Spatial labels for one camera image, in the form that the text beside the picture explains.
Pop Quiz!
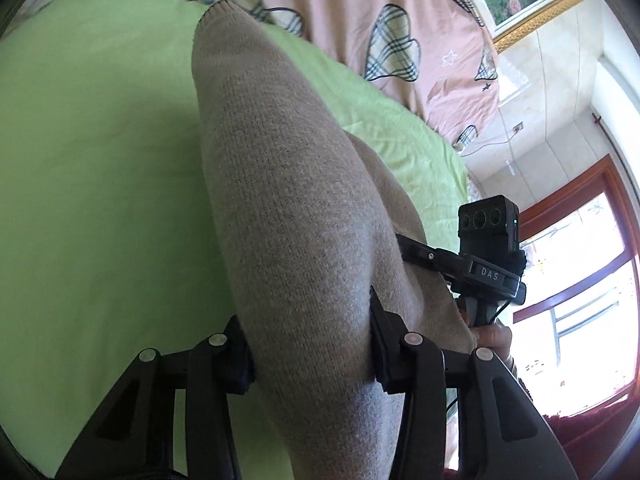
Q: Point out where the beige knit sweater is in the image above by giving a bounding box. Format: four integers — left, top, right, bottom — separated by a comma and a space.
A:
192, 1, 475, 479

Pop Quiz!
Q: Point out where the red sleeve forearm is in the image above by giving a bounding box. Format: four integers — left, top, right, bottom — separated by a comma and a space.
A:
546, 396, 639, 479

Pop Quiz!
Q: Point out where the person's right hand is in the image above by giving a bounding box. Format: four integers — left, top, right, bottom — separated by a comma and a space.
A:
459, 309, 514, 368

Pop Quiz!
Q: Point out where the green bed sheet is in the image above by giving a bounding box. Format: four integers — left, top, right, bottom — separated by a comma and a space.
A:
1, 0, 466, 479

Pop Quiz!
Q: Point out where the pink quilt with plaid hearts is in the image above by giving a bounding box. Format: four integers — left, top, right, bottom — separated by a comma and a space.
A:
1, 0, 499, 150

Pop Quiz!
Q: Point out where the black camera box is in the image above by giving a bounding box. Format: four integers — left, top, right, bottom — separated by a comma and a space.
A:
458, 195, 526, 278

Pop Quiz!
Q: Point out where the wooden window frame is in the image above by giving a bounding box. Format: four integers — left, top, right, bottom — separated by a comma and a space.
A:
506, 157, 639, 415

